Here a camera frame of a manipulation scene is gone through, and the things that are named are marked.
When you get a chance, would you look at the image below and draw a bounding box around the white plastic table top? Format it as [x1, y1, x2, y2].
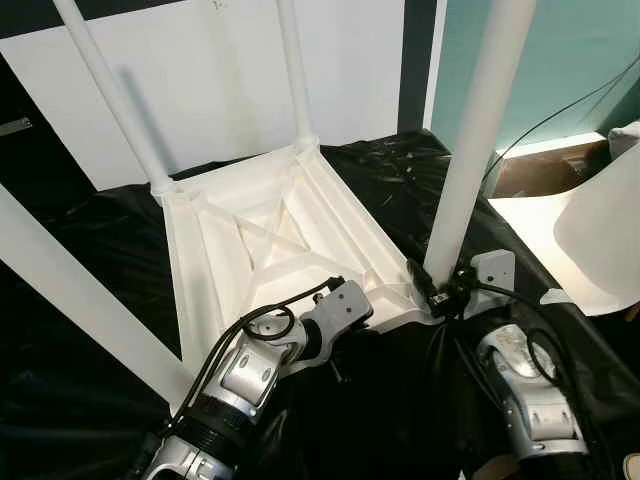
[155, 140, 441, 366]

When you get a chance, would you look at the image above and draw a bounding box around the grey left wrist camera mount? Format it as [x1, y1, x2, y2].
[310, 280, 376, 341]

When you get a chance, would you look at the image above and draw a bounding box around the white plastic chair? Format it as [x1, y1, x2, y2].
[490, 145, 640, 316]

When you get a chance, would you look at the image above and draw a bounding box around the black plastic sheet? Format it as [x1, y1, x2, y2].
[0, 130, 640, 480]

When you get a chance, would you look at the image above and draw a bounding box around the thin black wall cable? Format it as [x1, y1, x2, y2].
[480, 55, 640, 191]

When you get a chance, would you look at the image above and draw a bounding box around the grey cushion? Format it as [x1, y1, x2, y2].
[608, 122, 640, 161]

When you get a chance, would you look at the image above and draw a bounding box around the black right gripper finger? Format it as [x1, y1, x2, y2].
[405, 258, 437, 301]

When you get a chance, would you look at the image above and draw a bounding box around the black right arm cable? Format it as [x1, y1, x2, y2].
[470, 285, 576, 391]

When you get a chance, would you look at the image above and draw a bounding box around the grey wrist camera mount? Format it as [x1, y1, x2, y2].
[470, 250, 516, 301]
[310, 280, 376, 341]

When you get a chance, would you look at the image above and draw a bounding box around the white plastic table leg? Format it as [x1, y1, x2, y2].
[422, 0, 539, 286]
[275, 0, 321, 151]
[52, 0, 181, 196]
[0, 185, 196, 403]

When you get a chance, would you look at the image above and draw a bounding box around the brown cardboard box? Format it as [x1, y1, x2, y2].
[495, 140, 611, 201]

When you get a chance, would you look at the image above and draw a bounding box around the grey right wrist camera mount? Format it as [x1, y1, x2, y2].
[470, 250, 516, 301]

